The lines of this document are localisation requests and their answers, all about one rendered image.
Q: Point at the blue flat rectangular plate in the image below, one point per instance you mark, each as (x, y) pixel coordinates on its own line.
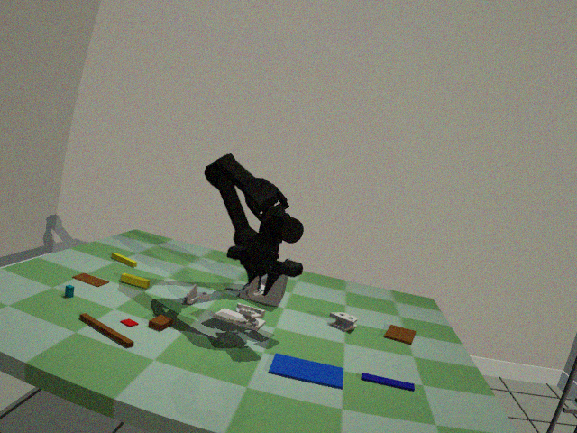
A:
(307, 371)

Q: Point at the small teal block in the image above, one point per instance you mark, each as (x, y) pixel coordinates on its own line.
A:
(69, 291)

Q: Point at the red flat tile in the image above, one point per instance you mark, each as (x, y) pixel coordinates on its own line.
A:
(129, 322)

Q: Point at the dark blue flat bar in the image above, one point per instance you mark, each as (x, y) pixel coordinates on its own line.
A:
(385, 381)

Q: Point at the brown block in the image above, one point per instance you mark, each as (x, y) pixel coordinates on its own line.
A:
(160, 322)

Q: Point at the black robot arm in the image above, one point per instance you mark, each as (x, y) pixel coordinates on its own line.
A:
(260, 195)

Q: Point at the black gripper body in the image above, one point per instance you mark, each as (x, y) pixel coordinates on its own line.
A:
(289, 267)

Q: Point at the brown long bar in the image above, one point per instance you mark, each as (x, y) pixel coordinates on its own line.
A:
(107, 330)

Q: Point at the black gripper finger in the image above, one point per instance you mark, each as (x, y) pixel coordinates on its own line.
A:
(272, 277)
(251, 271)

